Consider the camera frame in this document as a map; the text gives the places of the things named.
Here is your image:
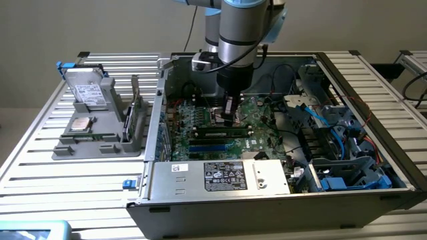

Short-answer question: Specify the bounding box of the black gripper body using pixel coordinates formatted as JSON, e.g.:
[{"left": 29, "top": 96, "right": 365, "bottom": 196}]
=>
[{"left": 215, "top": 65, "right": 253, "bottom": 98}]

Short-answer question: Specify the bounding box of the installed RAM stick black label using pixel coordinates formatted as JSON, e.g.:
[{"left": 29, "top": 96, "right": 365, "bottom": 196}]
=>
[{"left": 193, "top": 125, "right": 252, "bottom": 139}]

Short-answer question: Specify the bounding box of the green RAM stick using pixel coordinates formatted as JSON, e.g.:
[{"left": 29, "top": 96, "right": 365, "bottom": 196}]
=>
[{"left": 70, "top": 133, "right": 114, "bottom": 140}]

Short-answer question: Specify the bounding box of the black expansion slot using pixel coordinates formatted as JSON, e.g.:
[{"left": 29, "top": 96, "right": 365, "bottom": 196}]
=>
[{"left": 188, "top": 139, "right": 235, "bottom": 147}]

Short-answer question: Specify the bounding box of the green motherboard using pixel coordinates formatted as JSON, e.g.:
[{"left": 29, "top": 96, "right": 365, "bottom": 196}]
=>
[{"left": 165, "top": 95, "right": 288, "bottom": 162}]

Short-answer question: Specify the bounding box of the blue expansion slot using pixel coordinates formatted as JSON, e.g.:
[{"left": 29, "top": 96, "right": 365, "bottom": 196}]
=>
[{"left": 188, "top": 145, "right": 232, "bottom": 152}]

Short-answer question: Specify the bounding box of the silver power supply unit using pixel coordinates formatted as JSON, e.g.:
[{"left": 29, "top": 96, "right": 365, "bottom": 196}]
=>
[{"left": 145, "top": 159, "right": 292, "bottom": 201}]

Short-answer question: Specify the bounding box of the graphics card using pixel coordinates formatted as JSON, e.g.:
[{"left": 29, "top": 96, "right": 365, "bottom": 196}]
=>
[{"left": 120, "top": 74, "right": 142, "bottom": 144}]

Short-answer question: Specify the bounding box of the metal disk bay cage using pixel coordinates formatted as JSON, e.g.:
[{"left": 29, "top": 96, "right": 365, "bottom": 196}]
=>
[{"left": 281, "top": 63, "right": 395, "bottom": 193}]

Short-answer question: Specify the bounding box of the grey parts rack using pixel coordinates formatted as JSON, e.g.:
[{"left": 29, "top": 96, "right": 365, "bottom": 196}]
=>
[{"left": 50, "top": 74, "right": 148, "bottom": 161}]

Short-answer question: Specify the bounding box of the blue case side latch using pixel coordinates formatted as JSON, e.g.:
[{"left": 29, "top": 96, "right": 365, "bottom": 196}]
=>
[{"left": 121, "top": 175, "right": 142, "bottom": 191}]

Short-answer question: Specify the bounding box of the open black PC case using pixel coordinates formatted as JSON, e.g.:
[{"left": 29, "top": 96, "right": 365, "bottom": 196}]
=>
[{"left": 124, "top": 50, "right": 423, "bottom": 234}]

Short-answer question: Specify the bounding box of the hard disk with blue caddy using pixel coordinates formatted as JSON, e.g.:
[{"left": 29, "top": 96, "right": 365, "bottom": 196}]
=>
[{"left": 54, "top": 61, "right": 110, "bottom": 107}]

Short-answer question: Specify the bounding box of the CPU chip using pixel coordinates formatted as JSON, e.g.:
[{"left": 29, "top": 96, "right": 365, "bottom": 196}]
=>
[{"left": 70, "top": 117, "right": 92, "bottom": 131}]

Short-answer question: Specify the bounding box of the teal plastic box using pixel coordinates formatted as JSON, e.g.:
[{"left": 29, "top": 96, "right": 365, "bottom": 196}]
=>
[{"left": 0, "top": 219, "right": 73, "bottom": 240}]

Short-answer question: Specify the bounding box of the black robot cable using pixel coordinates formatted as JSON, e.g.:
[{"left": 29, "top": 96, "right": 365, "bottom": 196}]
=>
[{"left": 183, "top": 0, "right": 200, "bottom": 53}]

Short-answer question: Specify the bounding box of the blue SATA wire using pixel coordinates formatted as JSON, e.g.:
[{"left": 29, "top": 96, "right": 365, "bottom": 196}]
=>
[{"left": 299, "top": 104, "right": 351, "bottom": 161}]

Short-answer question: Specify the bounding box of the red wire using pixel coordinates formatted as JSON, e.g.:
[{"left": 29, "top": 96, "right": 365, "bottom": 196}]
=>
[{"left": 319, "top": 95, "right": 373, "bottom": 131}]

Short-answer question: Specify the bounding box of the blue disk bay bracket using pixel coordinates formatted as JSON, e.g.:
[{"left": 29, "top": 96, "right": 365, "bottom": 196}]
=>
[{"left": 317, "top": 174, "right": 392, "bottom": 193}]

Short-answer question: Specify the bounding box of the black looped cable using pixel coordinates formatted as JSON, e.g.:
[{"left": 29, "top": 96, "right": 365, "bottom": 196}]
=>
[{"left": 400, "top": 71, "right": 427, "bottom": 109}]

